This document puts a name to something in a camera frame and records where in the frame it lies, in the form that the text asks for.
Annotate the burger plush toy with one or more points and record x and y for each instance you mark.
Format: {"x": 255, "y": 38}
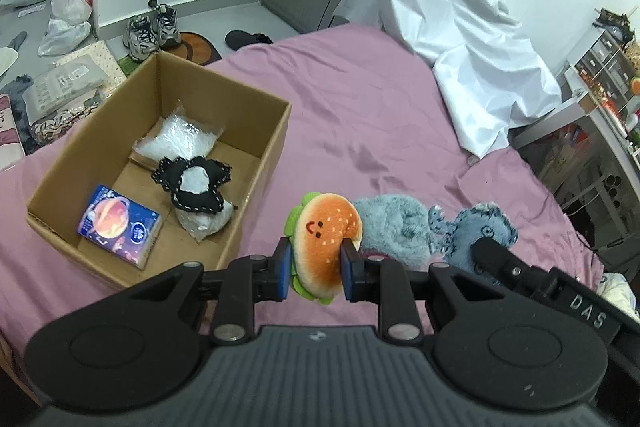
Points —
{"x": 316, "y": 229}

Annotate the brown cardboard box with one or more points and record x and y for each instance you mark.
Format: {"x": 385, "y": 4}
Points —
{"x": 250, "y": 124}

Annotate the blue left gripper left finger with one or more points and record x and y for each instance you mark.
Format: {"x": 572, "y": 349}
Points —
{"x": 236, "y": 290}

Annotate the grey sneaker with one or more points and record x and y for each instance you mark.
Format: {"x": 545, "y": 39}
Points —
{"x": 164, "y": 24}
{"x": 139, "y": 38}

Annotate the clear bag white beads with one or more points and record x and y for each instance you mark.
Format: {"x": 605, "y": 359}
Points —
{"x": 176, "y": 135}

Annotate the grey fluffy plush toy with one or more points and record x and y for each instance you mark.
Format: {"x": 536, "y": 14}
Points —
{"x": 397, "y": 226}

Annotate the cartoon floor mat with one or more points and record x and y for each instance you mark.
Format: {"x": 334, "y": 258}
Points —
{"x": 194, "y": 48}

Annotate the black stitched plush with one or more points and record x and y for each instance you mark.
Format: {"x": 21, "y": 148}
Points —
{"x": 168, "y": 174}

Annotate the grey sneaker right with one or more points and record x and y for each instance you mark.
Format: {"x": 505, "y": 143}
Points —
{"x": 164, "y": 24}

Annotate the white plastic bag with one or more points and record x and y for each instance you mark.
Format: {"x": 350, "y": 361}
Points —
{"x": 73, "y": 12}

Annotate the pink cartoon cushion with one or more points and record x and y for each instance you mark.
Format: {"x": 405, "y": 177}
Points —
{"x": 11, "y": 147}

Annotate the packaged fabric bundle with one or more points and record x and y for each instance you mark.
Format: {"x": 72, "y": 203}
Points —
{"x": 59, "y": 98}

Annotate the black slipper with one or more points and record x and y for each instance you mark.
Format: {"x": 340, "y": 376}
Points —
{"x": 238, "y": 39}

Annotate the white draped cloth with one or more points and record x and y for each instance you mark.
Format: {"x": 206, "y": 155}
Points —
{"x": 490, "y": 76}

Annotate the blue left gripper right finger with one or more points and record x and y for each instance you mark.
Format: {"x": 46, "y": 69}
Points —
{"x": 384, "y": 282}

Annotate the blue tissue pack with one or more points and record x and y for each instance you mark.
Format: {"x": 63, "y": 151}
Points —
{"x": 120, "y": 226}

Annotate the blue-grey octopus plush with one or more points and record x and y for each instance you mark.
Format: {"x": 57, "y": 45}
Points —
{"x": 452, "y": 239}

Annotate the grey sneaker left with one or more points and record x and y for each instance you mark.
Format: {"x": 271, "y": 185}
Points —
{"x": 139, "y": 38}

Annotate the pink bed sheet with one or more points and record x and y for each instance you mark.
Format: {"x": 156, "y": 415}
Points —
{"x": 345, "y": 110}

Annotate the white desk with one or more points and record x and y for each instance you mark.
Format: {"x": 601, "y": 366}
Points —
{"x": 586, "y": 151}

